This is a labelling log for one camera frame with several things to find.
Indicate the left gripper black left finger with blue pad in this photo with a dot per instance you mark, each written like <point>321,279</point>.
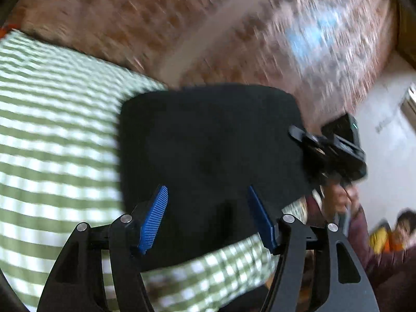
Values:
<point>97,262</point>

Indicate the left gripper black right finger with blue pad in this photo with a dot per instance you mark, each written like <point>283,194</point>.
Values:
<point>317,268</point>

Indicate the black pants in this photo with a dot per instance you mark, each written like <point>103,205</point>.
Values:
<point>208,145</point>

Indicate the person's right hand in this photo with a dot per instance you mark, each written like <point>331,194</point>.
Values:
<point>339,200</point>

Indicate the child in yellow shirt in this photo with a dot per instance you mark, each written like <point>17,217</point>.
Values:
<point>385,239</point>

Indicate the brown floral curtain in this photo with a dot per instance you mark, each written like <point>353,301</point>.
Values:
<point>326,53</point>

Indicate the green white checkered bedsheet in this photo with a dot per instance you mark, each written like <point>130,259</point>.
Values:
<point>58,167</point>

